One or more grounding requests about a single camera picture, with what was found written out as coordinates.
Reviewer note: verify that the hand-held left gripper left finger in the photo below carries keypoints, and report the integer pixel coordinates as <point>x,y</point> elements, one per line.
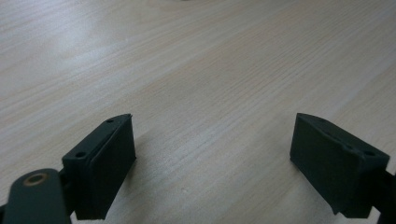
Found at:
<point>99,168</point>

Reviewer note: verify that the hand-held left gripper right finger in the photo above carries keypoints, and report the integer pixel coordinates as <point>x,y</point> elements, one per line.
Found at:
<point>336,165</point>

